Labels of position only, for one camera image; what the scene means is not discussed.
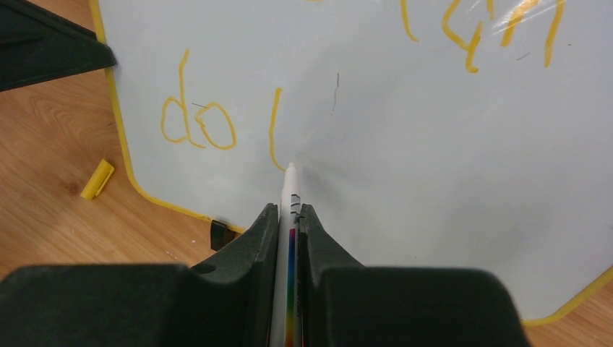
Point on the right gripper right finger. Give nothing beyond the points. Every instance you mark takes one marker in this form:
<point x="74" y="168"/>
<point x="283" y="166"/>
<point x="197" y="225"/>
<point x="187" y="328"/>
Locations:
<point x="346" y="303"/>

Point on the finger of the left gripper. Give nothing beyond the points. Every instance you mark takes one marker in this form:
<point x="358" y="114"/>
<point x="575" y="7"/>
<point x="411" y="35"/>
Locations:
<point x="38" y="46"/>

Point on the yellow marker cap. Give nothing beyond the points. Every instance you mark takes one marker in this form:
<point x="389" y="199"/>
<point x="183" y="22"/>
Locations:
<point x="98" y="180"/>

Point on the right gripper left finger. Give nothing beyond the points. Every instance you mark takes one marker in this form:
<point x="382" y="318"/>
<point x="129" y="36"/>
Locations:
<point x="226" y="300"/>

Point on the white marker pen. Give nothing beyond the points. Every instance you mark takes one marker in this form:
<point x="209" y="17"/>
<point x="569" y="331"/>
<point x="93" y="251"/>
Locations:
<point x="285" y="323"/>

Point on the yellow framed whiteboard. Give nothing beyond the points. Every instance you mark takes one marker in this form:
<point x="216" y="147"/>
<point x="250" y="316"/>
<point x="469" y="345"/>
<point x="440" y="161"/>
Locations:
<point x="426" y="133"/>

